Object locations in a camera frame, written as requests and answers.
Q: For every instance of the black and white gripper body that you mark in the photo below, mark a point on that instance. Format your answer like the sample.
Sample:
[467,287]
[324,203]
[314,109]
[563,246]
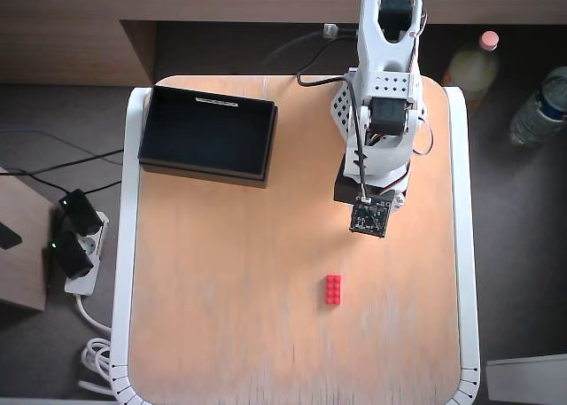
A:
[345,189]

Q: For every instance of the red lego block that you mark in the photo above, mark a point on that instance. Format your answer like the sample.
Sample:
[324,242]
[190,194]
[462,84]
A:
[333,290]

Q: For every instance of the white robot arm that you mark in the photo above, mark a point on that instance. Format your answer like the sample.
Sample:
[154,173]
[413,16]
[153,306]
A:
[385,157]

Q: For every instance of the black rectangular box bin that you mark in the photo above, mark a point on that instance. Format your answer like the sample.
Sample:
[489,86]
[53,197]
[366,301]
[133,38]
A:
[204,130]

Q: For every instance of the yellow bottle with pink cap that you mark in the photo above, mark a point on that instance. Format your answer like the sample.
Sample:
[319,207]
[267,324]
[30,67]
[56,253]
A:
[474,70]

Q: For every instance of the clear plastic water bottle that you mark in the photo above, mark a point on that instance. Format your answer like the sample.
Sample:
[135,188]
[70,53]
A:
[536,110]

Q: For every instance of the white power strip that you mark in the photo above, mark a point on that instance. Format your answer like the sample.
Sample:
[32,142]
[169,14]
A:
[95,245]

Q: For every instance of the white flat board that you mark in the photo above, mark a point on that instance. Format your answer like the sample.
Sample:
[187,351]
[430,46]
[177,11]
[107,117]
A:
[527,378]

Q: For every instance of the black power adapter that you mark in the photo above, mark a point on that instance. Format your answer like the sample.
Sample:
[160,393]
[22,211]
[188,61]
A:
[82,212]
[71,254]

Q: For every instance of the light wooden box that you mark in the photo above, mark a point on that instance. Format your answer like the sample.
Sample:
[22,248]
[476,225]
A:
[22,276]

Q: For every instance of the black flat device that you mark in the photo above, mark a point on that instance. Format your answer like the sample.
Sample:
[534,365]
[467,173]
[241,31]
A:
[8,236]

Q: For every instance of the black camera circuit board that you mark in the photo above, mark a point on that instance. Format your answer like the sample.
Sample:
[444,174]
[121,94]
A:
[368,219]

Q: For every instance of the white table frame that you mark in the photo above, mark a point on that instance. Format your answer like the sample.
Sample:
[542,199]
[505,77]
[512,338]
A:
[127,245]

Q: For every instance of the brown wooden bed frame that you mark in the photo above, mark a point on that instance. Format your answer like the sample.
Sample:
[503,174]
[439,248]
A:
[66,37]

